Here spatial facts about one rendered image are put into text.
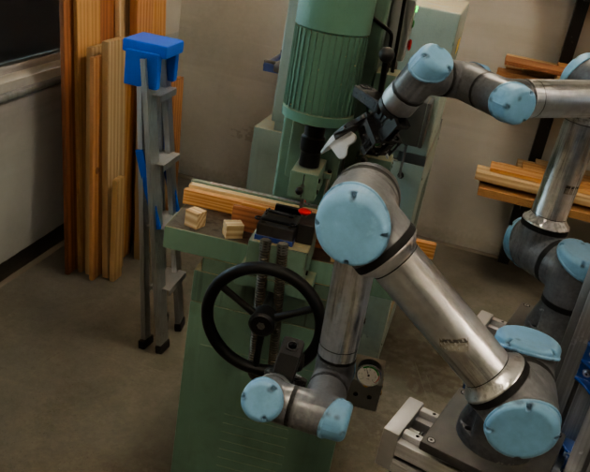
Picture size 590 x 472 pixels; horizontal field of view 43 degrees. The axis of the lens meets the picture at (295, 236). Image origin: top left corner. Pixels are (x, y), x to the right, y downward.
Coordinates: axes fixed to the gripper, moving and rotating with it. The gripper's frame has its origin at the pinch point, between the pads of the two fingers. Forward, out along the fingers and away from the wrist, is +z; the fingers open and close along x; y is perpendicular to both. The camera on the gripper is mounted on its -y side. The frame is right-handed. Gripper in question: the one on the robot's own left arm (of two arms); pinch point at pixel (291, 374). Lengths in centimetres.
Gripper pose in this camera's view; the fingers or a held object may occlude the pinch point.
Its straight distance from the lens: 167.2
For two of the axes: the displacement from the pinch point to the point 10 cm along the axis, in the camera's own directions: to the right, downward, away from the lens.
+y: -2.7, 9.6, -0.6
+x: 9.5, 2.6, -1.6
